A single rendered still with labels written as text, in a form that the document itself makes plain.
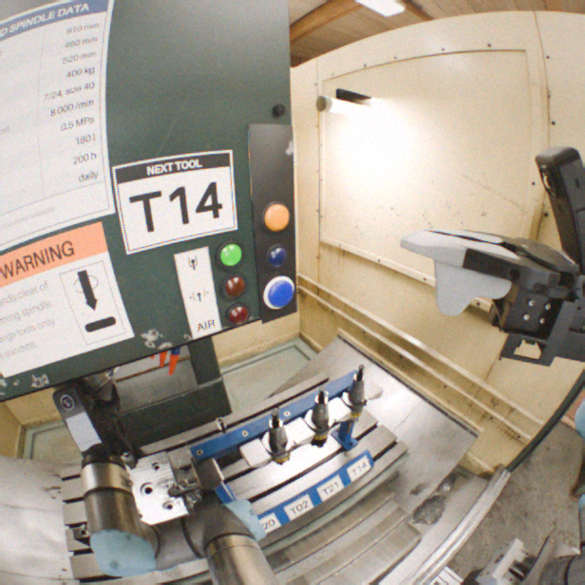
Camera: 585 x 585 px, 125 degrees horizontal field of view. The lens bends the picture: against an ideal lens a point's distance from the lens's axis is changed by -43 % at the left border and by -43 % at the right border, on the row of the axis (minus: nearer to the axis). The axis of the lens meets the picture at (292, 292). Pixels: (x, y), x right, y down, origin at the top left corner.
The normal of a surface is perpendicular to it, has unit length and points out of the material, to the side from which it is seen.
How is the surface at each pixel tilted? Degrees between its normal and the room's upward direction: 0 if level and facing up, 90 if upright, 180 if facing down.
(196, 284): 90
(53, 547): 24
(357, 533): 8
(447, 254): 90
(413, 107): 90
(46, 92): 90
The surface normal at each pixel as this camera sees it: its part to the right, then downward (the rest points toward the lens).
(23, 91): 0.54, 0.37
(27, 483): 0.32, -0.92
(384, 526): 0.09, -0.92
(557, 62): -0.84, 0.26
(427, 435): -0.37, -0.70
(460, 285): -0.50, 0.40
